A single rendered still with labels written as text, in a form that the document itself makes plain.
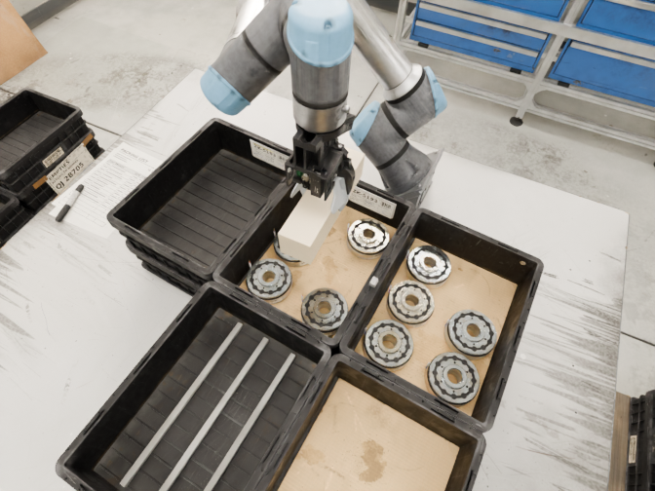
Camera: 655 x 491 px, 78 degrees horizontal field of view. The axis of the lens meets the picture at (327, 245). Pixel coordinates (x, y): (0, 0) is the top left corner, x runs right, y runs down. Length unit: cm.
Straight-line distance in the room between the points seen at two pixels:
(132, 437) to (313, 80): 72
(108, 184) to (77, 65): 201
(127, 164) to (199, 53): 186
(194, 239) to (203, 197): 13
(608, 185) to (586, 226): 132
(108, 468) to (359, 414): 47
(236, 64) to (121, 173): 89
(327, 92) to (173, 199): 71
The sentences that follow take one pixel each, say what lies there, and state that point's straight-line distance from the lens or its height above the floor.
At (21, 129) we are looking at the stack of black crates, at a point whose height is 49.
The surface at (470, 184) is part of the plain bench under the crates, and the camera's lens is 139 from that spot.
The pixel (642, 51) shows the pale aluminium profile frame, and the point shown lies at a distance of 259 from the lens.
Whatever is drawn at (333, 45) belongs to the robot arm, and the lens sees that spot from 50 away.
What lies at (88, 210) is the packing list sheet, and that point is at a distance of 140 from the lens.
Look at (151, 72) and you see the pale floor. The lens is 314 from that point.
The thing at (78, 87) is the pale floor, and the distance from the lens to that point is 319.
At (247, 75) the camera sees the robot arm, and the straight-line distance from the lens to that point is 63.
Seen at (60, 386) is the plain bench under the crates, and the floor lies 70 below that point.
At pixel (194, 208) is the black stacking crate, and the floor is 83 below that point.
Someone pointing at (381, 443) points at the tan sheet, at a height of 83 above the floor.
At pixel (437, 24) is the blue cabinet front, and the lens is 265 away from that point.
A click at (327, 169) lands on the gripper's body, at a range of 62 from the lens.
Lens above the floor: 168
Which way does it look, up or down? 57 degrees down
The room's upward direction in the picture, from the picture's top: 3 degrees clockwise
